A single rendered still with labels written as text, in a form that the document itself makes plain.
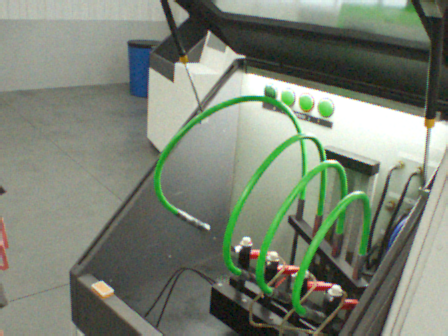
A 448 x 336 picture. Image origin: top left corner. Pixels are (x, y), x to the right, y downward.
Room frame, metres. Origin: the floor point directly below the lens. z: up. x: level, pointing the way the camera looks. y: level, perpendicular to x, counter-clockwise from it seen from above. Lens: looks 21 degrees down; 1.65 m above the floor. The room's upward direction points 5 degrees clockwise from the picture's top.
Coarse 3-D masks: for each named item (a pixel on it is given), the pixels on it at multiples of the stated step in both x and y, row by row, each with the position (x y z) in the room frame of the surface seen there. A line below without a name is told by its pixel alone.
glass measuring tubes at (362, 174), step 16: (336, 160) 1.10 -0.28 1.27; (352, 160) 1.08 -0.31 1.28; (368, 160) 1.07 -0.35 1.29; (336, 176) 1.11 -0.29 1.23; (352, 176) 1.08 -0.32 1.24; (368, 176) 1.06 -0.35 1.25; (336, 192) 1.10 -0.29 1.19; (368, 192) 1.07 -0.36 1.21; (352, 208) 1.09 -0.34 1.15; (336, 224) 1.11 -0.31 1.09; (352, 224) 1.06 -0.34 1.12; (352, 240) 1.05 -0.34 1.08; (352, 256) 1.06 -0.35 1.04; (320, 272) 1.10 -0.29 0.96
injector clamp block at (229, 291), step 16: (224, 288) 0.96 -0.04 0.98; (256, 288) 0.97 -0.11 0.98; (224, 304) 0.93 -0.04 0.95; (240, 304) 0.90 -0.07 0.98; (256, 304) 0.91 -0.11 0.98; (272, 304) 0.92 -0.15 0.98; (224, 320) 0.93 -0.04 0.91; (240, 320) 0.90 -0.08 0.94; (256, 320) 0.87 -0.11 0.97; (272, 320) 0.86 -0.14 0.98; (288, 320) 0.88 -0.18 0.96; (304, 320) 0.86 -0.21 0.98
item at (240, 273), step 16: (288, 144) 0.90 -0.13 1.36; (320, 144) 0.98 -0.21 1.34; (272, 160) 0.87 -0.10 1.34; (320, 160) 1.01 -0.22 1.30; (256, 176) 0.84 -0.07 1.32; (320, 176) 1.02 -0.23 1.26; (320, 192) 1.02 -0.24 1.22; (240, 208) 0.81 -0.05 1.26; (320, 208) 1.02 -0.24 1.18; (320, 224) 1.02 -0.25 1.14; (224, 240) 0.80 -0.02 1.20; (224, 256) 0.80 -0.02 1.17; (240, 272) 0.83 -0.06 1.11
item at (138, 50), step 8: (136, 40) 7.26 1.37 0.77; (144, 40) 7.34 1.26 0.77; (152, 40) 7.41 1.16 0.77; (128, 48) 7.04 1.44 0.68; (136, 48) 6.90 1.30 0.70; (144, 48) 6.88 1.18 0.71; (128, 56) 7.09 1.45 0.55; (136, 56) 6.91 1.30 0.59; (144, 56) 6.88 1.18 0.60; (136, 64) 6.92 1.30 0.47; (144, 64) 6.89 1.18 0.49; (136, 72) 6.93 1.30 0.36; (144, 72) 6.90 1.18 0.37; (136, 80) 6.94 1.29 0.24; (144, 80) 6.91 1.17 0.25; (136, 88) 6.94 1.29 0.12; (144, 88) 6.92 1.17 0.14; (144, 96) 6.93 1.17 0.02
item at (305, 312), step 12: (360, 192) 0.81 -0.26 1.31; (348, 204) 0.78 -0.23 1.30; (336, 216) 0.75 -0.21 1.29; (324, 228) 0.73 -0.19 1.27; (312, 240) 0.72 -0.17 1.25; (312, 252) 0.71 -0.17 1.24; (360, 252) 0.86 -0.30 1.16; (360, 264) 0.85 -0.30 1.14; (300, 276) 0.70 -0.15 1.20; (360, 276) 0.85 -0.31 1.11; (300, 288) 0.69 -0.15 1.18; (300, 312) 0.71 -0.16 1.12; (312, 312) 0.73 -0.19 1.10
